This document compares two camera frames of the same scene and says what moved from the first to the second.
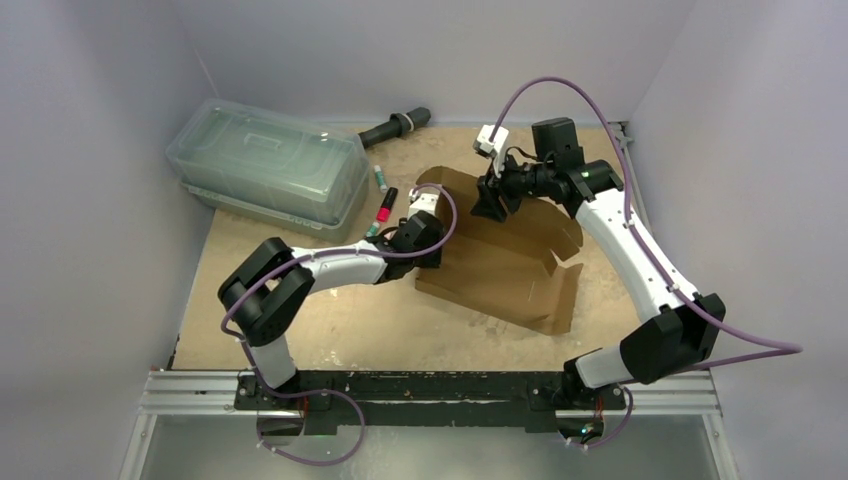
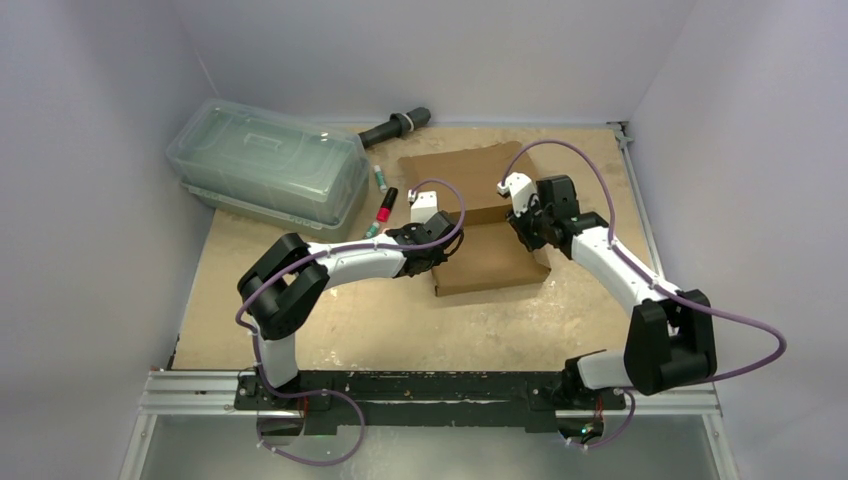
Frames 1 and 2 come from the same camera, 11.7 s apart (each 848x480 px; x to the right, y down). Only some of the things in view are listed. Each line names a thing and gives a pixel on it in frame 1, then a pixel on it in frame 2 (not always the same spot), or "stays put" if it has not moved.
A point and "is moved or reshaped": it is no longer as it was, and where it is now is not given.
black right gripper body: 496,192 -> 525,228
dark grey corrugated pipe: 398,125 stays put
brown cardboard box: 505,268 is moved or reshaped
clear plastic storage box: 270,168 stays put
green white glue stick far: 380,178 stays put
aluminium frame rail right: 681,392 stays put
